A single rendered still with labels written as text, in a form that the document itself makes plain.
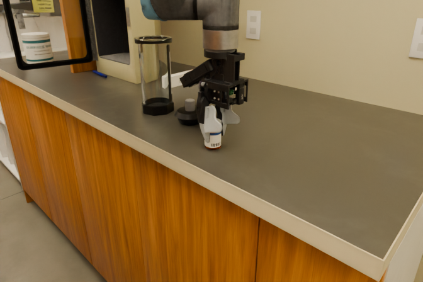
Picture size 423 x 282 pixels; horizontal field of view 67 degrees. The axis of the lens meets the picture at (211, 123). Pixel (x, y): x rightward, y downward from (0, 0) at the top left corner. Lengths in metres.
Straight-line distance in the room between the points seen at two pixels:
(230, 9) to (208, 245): 0.55
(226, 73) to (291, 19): 0.69
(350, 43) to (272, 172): 0.67
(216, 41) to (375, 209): 0.43
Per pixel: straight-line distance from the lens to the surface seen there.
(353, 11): 1.23
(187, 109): 0.92
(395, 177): 0.76
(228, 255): 0.81
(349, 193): 0.67
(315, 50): 1.29
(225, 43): 0.66
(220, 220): 0.77
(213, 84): 0.68
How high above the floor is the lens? 1.29
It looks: 22 degrees down
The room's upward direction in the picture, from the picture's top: straight up
